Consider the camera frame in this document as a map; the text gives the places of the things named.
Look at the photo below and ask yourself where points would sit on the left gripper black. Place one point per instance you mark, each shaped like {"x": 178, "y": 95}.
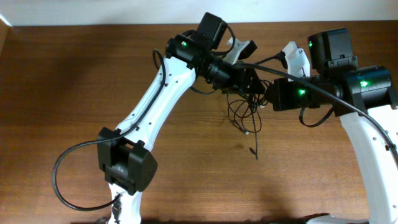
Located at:
{"x": 249, "y": 82}

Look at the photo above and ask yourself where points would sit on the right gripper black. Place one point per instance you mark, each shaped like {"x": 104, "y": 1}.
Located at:
{"x": 277, "y": 94}

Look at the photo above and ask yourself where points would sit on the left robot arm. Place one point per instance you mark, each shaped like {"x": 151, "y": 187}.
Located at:
{"x": 124, "y": 154}

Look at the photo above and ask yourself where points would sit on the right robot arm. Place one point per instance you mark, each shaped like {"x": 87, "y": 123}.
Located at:
{"x": 372, "y": 128}

